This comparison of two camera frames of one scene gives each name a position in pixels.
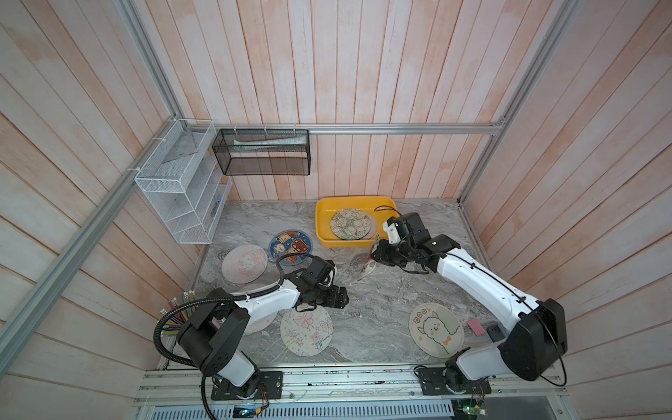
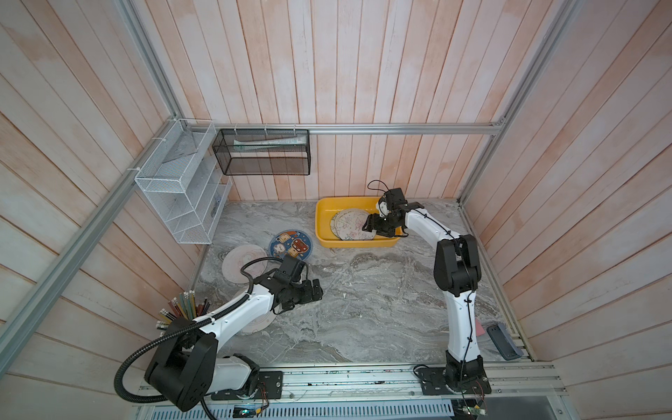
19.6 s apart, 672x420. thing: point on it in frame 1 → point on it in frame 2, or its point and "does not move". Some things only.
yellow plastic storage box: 382,207 does not move
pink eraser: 476,326 does not move
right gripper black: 381,256 → 372,223
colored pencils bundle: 173,319 does not move
